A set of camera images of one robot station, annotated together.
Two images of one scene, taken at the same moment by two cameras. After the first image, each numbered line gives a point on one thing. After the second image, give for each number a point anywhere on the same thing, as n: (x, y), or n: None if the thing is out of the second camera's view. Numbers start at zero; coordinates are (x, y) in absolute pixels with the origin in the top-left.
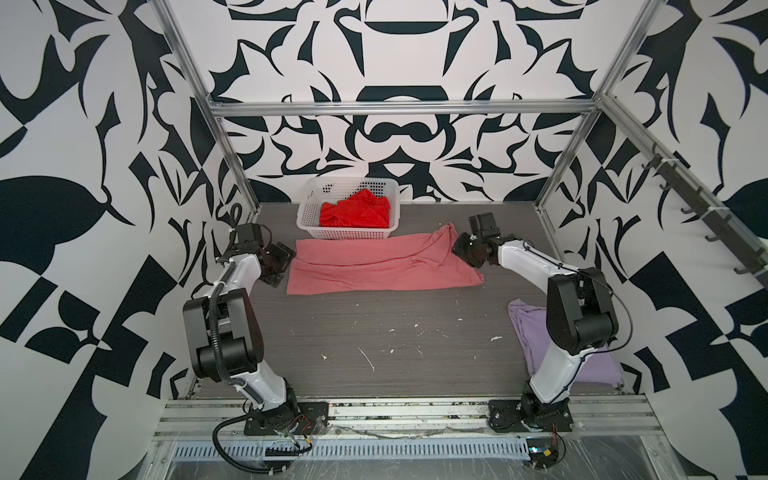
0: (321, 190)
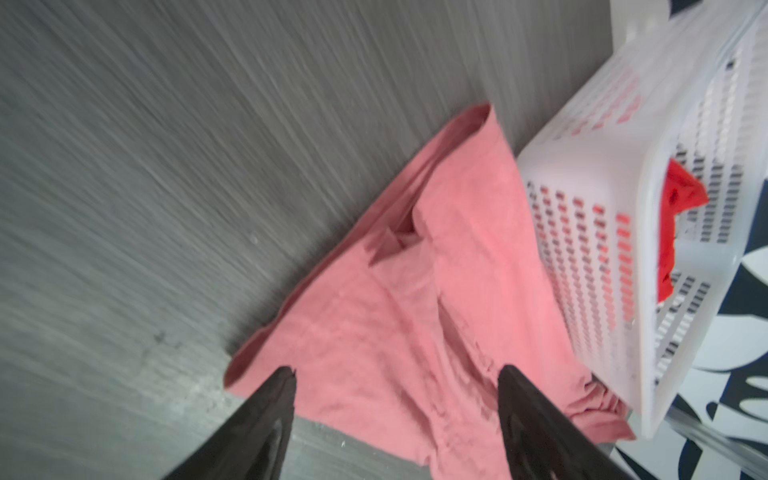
0: (646, 184)
